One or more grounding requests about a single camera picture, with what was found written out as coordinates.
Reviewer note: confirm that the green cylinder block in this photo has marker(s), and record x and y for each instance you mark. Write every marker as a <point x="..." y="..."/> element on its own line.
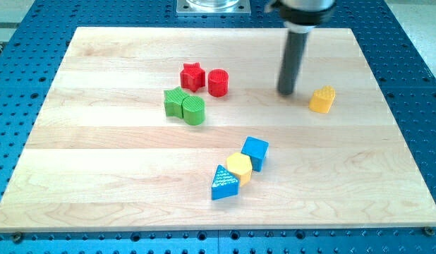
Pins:
<point x="193" y="110"/>

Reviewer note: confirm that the light wooden board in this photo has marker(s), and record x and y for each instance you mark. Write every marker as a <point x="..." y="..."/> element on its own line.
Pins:
<point x="103" y="155"/>

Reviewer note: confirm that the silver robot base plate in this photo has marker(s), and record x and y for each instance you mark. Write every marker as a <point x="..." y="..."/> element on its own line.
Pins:
<point x="212" y="7"/>

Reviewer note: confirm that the blue triangle block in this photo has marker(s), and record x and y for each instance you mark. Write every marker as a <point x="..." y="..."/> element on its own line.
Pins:
<point x="224" y="184"/>

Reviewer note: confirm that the green star block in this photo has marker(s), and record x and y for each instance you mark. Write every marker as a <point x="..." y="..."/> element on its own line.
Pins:
<point x="173" y="100"/>

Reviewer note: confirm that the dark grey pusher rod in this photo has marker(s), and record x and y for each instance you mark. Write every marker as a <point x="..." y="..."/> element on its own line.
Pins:
<point x="291" y="62"/>

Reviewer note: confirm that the red star block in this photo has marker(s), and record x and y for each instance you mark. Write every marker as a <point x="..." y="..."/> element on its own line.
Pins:
<point x="192" y="77"/>

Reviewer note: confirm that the yellow hexagon block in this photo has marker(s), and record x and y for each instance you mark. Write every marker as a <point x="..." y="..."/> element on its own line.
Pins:
<point x="240" y="166"/>

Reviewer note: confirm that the yellow heart block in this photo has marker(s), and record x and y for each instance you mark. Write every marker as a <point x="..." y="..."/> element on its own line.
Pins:
<point x="322" y="99"/>

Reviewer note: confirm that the red cylinder block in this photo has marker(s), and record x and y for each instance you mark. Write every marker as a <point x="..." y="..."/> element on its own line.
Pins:
<point x="218" y="82"/>

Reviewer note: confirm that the blue cube block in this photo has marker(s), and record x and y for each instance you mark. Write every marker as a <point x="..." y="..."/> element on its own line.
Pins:
<point x="256" y="149"/>

